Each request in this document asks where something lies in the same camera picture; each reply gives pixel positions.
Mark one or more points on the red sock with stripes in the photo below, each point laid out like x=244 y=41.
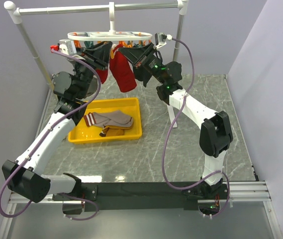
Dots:
x=121 y=71

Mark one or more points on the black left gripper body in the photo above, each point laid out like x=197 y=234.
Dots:
x=90 y=60

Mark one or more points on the yellow plastic bin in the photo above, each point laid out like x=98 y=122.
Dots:
x=82 y=134

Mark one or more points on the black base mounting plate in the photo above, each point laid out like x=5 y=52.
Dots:
x=141 y=196

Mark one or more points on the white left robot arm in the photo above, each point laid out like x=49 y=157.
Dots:
x=25 y=175

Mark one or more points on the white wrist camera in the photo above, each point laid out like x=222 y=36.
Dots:
x=161 y=39
x=66 y=46

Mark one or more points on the white clip hanger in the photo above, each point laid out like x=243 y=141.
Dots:
x=126 y=38

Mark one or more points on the dark navy hanging sock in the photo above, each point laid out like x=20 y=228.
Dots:
x=142 y=74

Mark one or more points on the red penguin sock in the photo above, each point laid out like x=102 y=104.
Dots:
x=103 y=75

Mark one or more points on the aluminium rail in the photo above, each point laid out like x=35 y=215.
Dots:
x=240 y=191

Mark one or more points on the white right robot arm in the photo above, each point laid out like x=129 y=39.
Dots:
x=215 y=128

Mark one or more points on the white and silver drying rack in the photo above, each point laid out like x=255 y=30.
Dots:
x=16 y=14

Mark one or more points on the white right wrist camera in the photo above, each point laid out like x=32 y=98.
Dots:
x=161 y=39

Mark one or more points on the mustard yellow sock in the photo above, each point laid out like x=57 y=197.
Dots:
x=111 y=131

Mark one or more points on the brown striped grey sock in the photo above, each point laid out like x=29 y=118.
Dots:
x=115 y=118

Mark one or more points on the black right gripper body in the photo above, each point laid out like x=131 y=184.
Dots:
x=150 y=63

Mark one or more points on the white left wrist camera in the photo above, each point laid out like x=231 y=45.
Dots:
x=66 y=46

